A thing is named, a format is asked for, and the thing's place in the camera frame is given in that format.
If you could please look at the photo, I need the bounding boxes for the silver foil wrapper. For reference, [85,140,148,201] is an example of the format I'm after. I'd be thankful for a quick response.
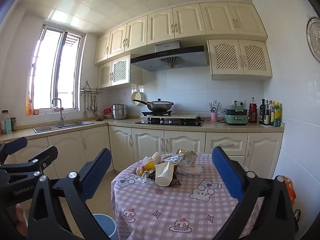
[162,154,187,165]

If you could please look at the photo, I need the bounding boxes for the black range hood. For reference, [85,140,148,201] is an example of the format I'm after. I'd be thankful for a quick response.
[130,41,210,72]

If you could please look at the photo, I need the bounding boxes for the pink utensil holder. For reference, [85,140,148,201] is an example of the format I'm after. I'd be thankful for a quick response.
[209,102,222,122]

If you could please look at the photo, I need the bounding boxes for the steel sink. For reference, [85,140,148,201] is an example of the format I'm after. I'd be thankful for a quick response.
[33,121,95,133]

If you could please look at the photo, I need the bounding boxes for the clear plastic bottle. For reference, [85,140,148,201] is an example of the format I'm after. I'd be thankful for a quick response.
[1,110,10,133]

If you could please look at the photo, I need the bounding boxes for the white paper cup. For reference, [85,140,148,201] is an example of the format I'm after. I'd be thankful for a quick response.
[154,162,175,186]

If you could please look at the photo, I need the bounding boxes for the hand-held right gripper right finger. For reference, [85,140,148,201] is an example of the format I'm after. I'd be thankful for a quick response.
[211,146,296,240]

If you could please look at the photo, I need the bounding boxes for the cream upper wall cabinets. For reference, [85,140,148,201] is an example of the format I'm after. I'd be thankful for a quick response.
[94,2,268,65]

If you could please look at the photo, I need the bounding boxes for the person's left hand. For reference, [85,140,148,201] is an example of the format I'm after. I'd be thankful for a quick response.
[15,203,28,232]

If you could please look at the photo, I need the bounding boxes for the cream colander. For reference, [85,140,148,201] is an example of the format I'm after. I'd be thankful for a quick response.
[131,91,146,106]

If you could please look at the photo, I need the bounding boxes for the row of condiment bottles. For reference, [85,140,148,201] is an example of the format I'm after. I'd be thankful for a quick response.
[249,97,282,128]

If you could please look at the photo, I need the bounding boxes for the green electric cooker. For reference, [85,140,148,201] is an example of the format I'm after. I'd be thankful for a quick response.
[224,106,249,125]

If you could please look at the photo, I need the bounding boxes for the kitchen window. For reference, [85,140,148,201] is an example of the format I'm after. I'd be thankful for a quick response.
[29,24,83,116]

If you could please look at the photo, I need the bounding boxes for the orange snack packet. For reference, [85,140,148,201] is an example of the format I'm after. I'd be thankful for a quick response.
[282,175,297,204]

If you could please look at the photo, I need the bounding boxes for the utensil rail with hanging utensils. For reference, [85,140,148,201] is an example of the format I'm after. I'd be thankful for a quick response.
[80,81,104,117]

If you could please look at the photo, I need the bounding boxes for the steel steamer pot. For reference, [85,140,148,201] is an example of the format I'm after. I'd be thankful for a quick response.
[111,101,129,120]

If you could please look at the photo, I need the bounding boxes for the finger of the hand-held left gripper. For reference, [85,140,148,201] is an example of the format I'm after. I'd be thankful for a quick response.
[0,145,58,178]
[0,137,28,157]

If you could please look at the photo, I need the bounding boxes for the round table pink checkered cloth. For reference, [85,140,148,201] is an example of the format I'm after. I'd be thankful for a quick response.
[111,152,265,240]

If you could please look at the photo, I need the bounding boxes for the round steel steamer tray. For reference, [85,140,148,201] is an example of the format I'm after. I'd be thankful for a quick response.
[306,17,320,63]

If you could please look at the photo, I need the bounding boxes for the light blue trash bin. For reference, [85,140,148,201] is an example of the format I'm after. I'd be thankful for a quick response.
[92,214,117,240]

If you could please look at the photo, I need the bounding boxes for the wide lattice door wall cabinet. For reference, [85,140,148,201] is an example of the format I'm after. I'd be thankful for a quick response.
[207,39,273,82]

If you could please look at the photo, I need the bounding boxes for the yellow snack wrapper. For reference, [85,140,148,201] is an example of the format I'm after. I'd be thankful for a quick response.
[141,160,157,175]

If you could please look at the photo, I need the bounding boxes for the black gas hob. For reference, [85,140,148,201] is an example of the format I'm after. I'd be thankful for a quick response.
[135,118,204,127]

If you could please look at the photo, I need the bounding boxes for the narrow lattice door wall cabinet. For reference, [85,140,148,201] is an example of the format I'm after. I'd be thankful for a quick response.
[98,54,131,89]

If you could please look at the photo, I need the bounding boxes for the white bottle tray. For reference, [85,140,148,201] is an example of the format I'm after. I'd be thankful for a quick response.
[259,122,285,129]

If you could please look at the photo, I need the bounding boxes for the steel faucet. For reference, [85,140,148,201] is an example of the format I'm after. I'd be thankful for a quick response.
[51,98,66,128]

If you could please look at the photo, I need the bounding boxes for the cream kitchen base cabinets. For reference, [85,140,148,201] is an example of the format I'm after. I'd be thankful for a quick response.
[0,119,285,180]

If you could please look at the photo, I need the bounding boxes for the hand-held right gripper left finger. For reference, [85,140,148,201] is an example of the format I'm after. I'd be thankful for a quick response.
[27,148,112,240]

